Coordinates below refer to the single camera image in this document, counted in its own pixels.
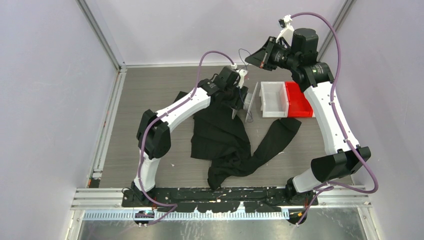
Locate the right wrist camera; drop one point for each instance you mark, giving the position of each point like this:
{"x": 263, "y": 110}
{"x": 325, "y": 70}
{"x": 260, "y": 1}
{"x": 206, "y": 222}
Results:
{"x": 287, "y": 29}

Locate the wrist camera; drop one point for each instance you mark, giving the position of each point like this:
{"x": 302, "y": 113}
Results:
{"x": 242, "y": 74}
{"x": 287, "y": 29}

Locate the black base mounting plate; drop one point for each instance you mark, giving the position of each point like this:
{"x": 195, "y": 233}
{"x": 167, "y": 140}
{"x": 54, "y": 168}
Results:
{"x": 203, "y": 199}

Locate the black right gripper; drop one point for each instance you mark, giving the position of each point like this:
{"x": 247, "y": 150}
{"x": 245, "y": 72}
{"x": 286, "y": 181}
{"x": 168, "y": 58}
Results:
{"x": 261, "y": 58}

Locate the aluminium frame rail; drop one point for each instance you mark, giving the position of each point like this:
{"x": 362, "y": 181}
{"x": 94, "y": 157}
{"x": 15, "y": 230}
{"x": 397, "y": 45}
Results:
{"x": 105, "y": 204}

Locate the red plastic bin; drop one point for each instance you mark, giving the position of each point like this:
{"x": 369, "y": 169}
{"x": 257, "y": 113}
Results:
{"x": 298, "y": 105}

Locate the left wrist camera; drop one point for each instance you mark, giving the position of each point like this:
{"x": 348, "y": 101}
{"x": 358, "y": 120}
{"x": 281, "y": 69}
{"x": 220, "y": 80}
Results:
{"x": 242, "y": 74}

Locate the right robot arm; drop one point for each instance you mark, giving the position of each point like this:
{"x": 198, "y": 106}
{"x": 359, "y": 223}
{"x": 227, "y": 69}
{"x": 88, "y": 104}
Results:
{"x": 315, "y": 81}

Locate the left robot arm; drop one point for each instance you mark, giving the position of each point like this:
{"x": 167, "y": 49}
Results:
{"x": 155, "y": 128}

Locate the white perforated cable spool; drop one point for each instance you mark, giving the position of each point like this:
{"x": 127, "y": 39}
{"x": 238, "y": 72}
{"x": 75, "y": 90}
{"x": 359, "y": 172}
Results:
{"x": 250, "y": 102}

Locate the black cloth garment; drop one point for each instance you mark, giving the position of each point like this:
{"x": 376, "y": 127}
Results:
{"x": 222, "y": 139}

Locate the white plastic bin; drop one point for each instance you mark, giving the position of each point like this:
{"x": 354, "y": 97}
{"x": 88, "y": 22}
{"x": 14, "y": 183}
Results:
{"x": 274, "y": 99}

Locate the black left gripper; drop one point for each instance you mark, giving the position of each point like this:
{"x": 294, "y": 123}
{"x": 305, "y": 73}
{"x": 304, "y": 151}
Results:
{"x": 237, "y": 103}

